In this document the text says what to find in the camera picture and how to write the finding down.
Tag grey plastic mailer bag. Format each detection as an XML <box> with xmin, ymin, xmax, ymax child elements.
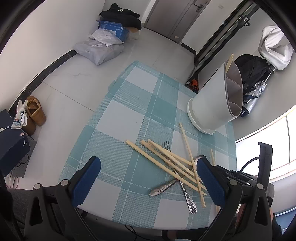
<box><xmin>73</xmin><ymin>39</ymin><xmax>124</xmax><ymax>65</ymax></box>

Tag black sliding door frame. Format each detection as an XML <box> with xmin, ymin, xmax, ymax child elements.
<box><xmin>195</xmin><ymin>1</ymin><xmax>259</xmax><ymax>70</ymax></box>

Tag brown cardboard box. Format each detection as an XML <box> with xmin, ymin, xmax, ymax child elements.
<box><xmin>127</xmin><ymin>27</ymin><xmax>140</xmax><ymax>40</ymax></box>

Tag brown suede shoes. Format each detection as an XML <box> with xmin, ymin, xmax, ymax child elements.
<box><xmin>23</xmin><ymin>96</ymin><xmax>46</xmax><ymax>136</ymax></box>

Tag bamboo chopstick by gripper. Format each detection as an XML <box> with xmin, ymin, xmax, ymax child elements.
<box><xmin>210</xmin><ymin>149</ymin><xmax>216</xmax><ymax>166</ymax></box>

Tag black clothing pile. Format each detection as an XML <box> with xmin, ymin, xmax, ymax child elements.
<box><xmin>100</xmin><ymin>3</ymin><xmax>142</xmax><ymax>30</ymax></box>

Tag bamboo chopstick in holder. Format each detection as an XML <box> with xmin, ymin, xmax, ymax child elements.
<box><xmin>225</xmin><ymin>54</ymin><xmax>234</xmax><ymax>73</ymax></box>

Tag bamboo chopstick long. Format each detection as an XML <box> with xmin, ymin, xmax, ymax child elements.
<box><xmin>125</xmin><ymin>140</ymin><xmax>207</xmax><ymax>195</ymax></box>

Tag silver fork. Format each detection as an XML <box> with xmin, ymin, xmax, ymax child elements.
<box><xmin>162</xmin><ymin>141</ymin><xmax>197</xmax><ymax>214</ymax></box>

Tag bamboo chopstick crossing steep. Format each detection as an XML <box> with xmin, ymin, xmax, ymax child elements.
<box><xmin>179</xmin><ymin>123</ymin><xmax>206</xmax><ymax>208</ymax></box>

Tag white utensil holder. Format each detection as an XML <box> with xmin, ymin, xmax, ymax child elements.
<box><xmin>187</xmin><ymin>60</ymin><xmax>243</xmax><ymax>135</ymax></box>

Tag white hanging bag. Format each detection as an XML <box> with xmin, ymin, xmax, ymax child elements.
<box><xmin>258</xmin><ymin>25</ymin><xmax>294</xmax><ymax>70</ymax></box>

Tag white plastic mailer bag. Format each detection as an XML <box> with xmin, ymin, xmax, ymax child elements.
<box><xmin>89</xmin><ymin>29</ymin><xmax>123</xmax><ymax>47</ymax></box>

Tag silver folded umbrella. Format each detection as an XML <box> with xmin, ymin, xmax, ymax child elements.
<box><xmin>240</xmin><ymin>66</ymin><xmax>275</xmax><ymax>118</ymax></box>

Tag grey door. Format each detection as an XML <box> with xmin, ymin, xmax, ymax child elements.
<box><xmin>144</xmin><ymin>0</ymin><xmax>210</xmax><ymax>44</ymax></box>

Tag orange black tool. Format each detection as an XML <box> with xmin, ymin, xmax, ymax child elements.
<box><xmin>186</xmin><ymin>79</ymin><xmax>199</xmax><ymax>93</ymax></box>

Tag navy Jordan shoe box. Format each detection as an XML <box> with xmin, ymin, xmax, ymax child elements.
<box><xmin>0</xmin><ymin>110</ymin><xmax>30</xmax><ymax>177</ymax></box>

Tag silver spoon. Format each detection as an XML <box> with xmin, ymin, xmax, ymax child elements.
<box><xmin>149</xmin><ymin>155</ymin><xmax>205</xmax><ymax>197</ymax></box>

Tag black jacket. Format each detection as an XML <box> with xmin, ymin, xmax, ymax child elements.
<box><xmin>234</xmin><ymin>54</ymin><xmax>271</xmax><ymax>94</ymax></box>

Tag teal plaid placemat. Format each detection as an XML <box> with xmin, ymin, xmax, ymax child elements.
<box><xmin>60</xmin><ymin>61</ymin><xmax>236</xmax><ymax>230</ymax></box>

